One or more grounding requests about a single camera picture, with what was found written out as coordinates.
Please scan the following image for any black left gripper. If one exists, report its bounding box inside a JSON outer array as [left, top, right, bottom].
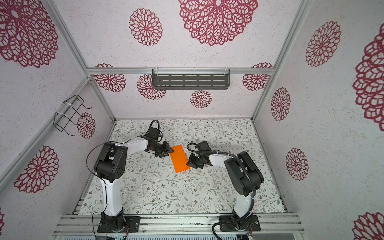
[[150, 140, 174, 158]]

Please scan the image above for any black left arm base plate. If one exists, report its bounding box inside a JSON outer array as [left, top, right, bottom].
[[97, 215, 141, 233]]

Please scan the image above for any aluminium front rail frame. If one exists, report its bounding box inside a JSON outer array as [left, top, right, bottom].
[[53, 213, 305, 236]]

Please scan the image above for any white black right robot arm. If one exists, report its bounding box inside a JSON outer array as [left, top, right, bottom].
[[187, 151, 264, 220]]

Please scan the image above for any orange square paper sheet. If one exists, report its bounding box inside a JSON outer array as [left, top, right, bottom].
[[170, 145, 190, 173]]

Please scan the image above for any grey slotted wall shelf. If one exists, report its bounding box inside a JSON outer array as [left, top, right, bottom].
[[152, 69, 231, 90]]

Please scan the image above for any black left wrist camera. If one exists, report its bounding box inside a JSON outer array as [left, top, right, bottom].
[[144, 120, 164, 142]]

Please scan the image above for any black wire wall basket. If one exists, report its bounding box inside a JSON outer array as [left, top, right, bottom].
[[53, 95, 91, 137]]

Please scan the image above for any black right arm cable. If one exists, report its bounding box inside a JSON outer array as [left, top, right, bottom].
[[186, 142, 259, 240]]

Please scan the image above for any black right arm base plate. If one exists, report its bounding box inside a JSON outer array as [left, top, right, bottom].
[[220, 214, 261, 232]]

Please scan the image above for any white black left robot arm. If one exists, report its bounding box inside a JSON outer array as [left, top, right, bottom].
[[94, 137, 174, 217]]

